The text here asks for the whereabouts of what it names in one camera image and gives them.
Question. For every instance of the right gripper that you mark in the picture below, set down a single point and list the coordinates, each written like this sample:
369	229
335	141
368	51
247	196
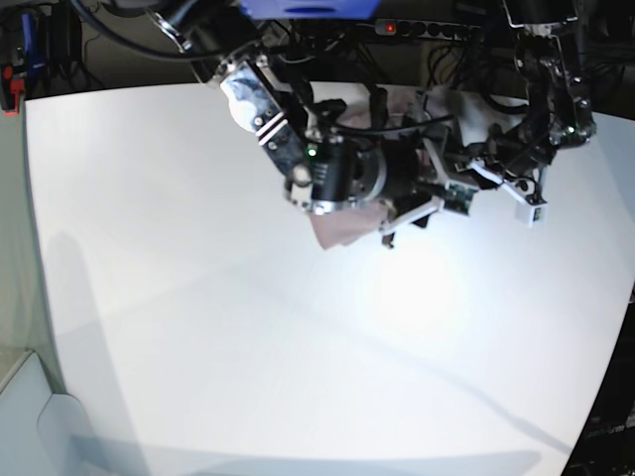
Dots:
412	173

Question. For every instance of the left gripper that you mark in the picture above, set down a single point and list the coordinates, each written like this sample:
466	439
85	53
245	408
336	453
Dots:
515	157

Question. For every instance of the pink t-shirt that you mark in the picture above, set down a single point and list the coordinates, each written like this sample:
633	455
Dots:
472	118

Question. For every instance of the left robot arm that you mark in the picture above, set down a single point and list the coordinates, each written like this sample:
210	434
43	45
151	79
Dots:
558	113

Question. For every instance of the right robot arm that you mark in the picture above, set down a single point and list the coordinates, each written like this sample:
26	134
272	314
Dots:
354	157

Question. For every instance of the black power strip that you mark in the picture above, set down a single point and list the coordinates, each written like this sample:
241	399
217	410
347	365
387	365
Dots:
402	32

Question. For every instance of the blue box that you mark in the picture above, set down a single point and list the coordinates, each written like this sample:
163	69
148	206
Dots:
309	9

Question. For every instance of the red black clamp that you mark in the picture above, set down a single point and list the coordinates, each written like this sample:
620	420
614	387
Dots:
13	81

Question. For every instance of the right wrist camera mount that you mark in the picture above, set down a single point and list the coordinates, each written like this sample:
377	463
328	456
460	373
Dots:
436	198

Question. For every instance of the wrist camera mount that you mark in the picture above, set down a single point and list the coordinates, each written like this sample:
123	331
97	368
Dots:
436	198
527	190

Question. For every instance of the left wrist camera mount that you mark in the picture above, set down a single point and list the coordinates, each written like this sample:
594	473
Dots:
527	190

